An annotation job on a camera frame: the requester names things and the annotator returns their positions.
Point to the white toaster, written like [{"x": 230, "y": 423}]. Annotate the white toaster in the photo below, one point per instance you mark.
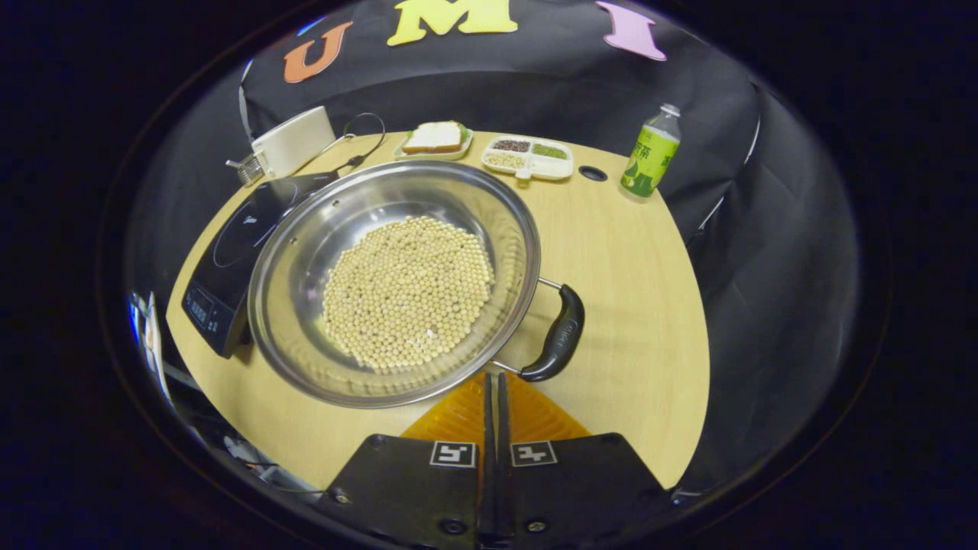
[{"x": 294, "y": 141}]

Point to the dark red beans heap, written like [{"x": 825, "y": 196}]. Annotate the dark red beans heap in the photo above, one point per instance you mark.
[{"x": 511, "y": 145}]

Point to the pile of soybeans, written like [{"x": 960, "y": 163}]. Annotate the pile of soybeans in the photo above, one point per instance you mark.
[{"x": 405, "y": 290}]

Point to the sandwich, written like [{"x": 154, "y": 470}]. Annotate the sandwich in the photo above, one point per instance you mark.
[{"x": 433, "y": 136}]

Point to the black backdrop cloth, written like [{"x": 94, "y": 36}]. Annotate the black backdrop cloth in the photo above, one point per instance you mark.
[{"x": 535, "y": 92}]

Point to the white rectangular plate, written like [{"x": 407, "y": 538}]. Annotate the white rectangular plate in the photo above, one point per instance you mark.
[{"x": 458, "y": 150}]

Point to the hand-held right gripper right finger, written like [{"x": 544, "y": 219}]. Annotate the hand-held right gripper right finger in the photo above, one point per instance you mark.
[{"x": 581, "y": 489}]

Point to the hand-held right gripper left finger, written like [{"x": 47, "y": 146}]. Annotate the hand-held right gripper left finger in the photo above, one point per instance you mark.
[{"x": 412, "y": 489}]

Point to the white divided dish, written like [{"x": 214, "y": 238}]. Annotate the white divided dish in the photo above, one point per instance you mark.
[{"x": 552, "y": 168}]

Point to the black induction cooktop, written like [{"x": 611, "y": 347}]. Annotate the black induction cooktop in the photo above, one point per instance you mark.
[{"x": 229, "y": 252}]

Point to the green mung beans heap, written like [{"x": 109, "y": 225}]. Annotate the green mung beans heap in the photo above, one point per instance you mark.
[{"x": 549, "y": 150}]

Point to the small soybean heap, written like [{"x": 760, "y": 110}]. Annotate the small soybean heap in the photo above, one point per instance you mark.
[{"x": 505, "y": 160}]

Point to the stainless steel pot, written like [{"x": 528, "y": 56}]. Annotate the stainless steel pot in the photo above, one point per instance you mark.
[{"x": 306, "y": 252}]

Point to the green label drink bottle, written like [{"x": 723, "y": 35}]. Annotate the green label drink bottle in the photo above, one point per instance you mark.
[{"x": 649, "y": 156}]

